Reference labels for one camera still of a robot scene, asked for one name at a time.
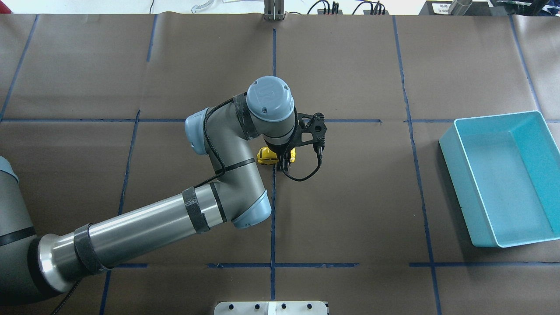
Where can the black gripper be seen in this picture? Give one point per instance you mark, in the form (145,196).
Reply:
(281,152)

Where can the yellow beetle toy car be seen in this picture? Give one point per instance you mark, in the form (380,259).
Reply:
(265,156)

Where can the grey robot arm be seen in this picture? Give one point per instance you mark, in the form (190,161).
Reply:
(35,268)

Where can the light blue plastic bin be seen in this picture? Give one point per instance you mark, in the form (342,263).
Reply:
(505,170)

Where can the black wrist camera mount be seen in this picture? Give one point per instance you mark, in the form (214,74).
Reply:
(310,130)

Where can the aluminium frame post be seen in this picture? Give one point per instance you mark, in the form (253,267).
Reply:
(274,10)

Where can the white pillar mount base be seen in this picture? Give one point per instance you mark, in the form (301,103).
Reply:
(272,308)

